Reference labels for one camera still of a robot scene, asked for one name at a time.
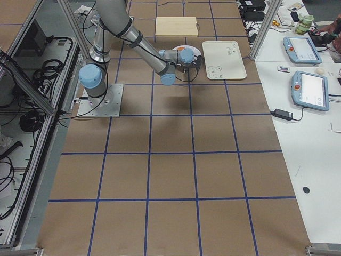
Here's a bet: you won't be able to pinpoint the grey wrist gripper body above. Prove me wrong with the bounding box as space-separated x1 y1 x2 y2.
182 55 202 73

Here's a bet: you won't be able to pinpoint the white ridged plate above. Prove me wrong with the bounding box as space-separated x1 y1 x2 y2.
173 45 201 63

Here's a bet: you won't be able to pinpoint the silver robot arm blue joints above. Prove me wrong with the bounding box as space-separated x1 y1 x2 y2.
79 1 191 99

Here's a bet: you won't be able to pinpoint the cream tray with bear print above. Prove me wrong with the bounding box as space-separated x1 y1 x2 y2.
202 41 247 80

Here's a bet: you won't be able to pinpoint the light wooden cutting board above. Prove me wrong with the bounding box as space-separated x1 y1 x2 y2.
155 17 198 37

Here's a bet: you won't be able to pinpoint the black power bricks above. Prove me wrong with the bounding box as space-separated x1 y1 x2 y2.
239 0 266 21

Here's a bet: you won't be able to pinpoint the small white card box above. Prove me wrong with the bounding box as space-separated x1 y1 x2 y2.
277 66 290 73

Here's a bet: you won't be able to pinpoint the upper blue teach pendant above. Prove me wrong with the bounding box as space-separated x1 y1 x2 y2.
282 36 322 65

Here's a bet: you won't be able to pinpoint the blue teach pendant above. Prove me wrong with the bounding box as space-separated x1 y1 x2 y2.
282 36 322 65
291 71 329 111

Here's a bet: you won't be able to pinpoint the lower blue teach pendant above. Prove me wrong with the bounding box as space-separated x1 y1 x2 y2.
291 71 329 111

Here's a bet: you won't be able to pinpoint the beige small round object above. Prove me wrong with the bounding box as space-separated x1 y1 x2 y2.
315 68 325 75

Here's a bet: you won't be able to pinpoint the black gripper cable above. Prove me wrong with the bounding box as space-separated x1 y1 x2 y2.
174 55 202 83

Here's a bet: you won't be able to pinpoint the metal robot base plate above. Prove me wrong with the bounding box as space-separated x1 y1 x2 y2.
77 83 124 118

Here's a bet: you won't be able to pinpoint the aluminium frame post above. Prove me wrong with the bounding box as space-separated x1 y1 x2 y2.
249 0 282 61

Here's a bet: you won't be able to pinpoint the black power adapter with cable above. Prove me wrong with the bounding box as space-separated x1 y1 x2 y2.
270 107 305 122

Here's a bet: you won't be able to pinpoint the black coiled cables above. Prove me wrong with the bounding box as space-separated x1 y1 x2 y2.
20 58 64 134

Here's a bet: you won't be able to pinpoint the aluminium left frame rail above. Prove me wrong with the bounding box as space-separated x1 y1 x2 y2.
0 0 88 250

